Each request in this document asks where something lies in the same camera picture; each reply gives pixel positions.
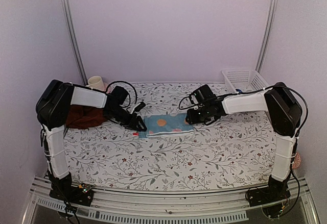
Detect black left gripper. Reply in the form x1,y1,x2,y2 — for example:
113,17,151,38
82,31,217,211
105,106,148,131

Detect blue patterned towel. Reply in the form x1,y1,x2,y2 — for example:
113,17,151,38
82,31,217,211
138,113,194,138

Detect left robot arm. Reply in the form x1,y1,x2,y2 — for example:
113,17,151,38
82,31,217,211
36,80,147,201

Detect pink object at right edge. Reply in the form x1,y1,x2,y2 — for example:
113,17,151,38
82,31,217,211
292,152,301,169

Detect aluminium frame post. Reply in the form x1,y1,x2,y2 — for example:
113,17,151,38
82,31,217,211
61,0,87,85
255,0,278,73

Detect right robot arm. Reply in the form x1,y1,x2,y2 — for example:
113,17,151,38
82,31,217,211
179,82,304,202

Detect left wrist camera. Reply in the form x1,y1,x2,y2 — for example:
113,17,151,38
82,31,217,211
132,102,146,112

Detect front aluminium rail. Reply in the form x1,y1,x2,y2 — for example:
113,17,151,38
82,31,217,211
22,177,323,223

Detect right aluminium frame post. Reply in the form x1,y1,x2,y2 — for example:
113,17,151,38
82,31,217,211
255,0,278,73

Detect cream ribbed mug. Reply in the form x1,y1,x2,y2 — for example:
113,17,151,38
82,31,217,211
86,76,105,91

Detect pink saucer plate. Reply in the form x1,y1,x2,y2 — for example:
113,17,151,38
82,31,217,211
104,83,111,94

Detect white plastic basket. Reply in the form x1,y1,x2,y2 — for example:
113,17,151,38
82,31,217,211
222,69,269,93

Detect left aluminium frame post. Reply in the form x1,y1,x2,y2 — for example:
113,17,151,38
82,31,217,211
61,0,87,85

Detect dark red towel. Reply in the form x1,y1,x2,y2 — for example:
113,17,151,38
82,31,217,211
65,105,108,129

